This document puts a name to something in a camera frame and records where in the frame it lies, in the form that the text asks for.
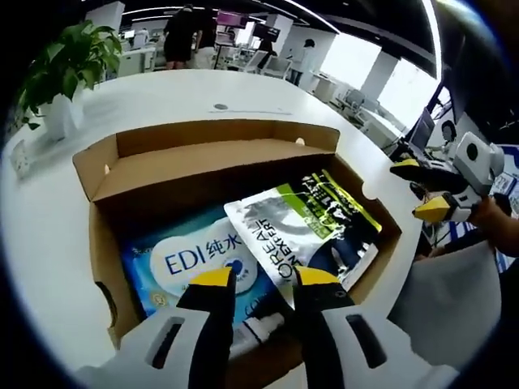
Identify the blue wet wipes soft item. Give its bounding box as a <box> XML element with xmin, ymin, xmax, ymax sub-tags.
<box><xmin>121</xmin><ymin>206</ymin><xmax>297</xmax><ymax>325</ymax></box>

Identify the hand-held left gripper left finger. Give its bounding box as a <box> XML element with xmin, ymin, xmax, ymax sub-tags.
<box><xmin>75</xmin><ymin>266</ymin><xmax>239</xmax><ymax>389</ymax></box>

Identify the grey mesh office chair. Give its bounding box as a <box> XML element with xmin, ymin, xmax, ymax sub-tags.
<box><xmin>387</xmin><ymin>241</ymin><xmax>504</xmax><ymax>368</ymax></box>

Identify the white pump bottle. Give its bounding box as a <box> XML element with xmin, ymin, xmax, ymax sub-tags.
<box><xmin>242</xmin><ymin>312</ymin><xmax>285</xmax><ymax>346</ymax></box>

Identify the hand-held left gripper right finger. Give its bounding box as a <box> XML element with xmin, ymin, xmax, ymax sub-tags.
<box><xmin>292</xmin><ymin>264</ymin><xmax>441</xmax><ymax>389</ymax></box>

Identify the small white cube on table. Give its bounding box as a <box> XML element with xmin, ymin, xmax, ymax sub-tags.
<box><xmin>10</xmin><ymin>139</ymin><xmax>32</xmax><ymax>179</ymax></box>

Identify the green plant in white pot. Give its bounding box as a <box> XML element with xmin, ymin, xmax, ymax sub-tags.
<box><xmin>18</xmin><ymin>19</ymin><xmax>125</xmax><ymax>143</ymax></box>

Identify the long ceiling light strip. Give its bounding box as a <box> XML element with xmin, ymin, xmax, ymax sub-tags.
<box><xmin>420</xmin><ymin>0</ymin><xmax>444</xmax><ymax>80</ymax></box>

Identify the white low cabinet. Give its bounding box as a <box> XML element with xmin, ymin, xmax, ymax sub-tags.
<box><xmin>120</xmin><ymin>45</ymin><xmax>157</xmax><ymax>78</ymax></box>

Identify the person's right hand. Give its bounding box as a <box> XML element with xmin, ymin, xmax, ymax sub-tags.
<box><xmin>470</xmin><ymin>193</ymin><xmax>515</xmax><ymax>241</ymax></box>

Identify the white office chair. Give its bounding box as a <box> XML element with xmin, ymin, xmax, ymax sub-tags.
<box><xmin>343</xmin><ymin>88</ymin><xmax>367</xmax><ymax>113</ymax></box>
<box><xmin>245</xmin><ymin>49</ymin><xmax>268</xmax><ymax>75</ymax></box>
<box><xmin>265</xmin><ymin>54</ymin><xmax>294</xmax><ymax>80</ymax></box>

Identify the dark monitor screen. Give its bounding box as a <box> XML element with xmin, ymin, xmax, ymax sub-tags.
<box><xmin>253</xmin><ymin>23</ymin><xmax>281</xmax><ymax>41</ymax></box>

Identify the open laptop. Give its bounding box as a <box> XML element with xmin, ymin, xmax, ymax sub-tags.
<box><xmin>408</xmin><ymin>107</ymin><xmax>437</xmax><ymax>152</ymax></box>

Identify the blue framed notice board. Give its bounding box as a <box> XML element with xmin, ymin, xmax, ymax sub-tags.
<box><xmin>494</xmin><ymin>169</ymin><xmax>519</xmax><ymax>199</ymax></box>

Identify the brown cardboard shoe box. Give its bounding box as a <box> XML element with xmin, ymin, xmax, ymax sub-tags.
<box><xmin>71</xmin><ymin>118</ymin><xmax>403</xmax><ymax>389</ymax></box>

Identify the purple lit monitor screen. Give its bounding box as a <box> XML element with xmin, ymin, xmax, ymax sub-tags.
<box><xmin>217</xmin><ymin>10</ymin><xmax>247</xmax><ymax>28</ymax></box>

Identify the table cable port cover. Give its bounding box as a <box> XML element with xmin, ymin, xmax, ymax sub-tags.
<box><xmin>208</xmin><ymin>103</ymin><xmax>294</xmax><ymax>116</ymax></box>

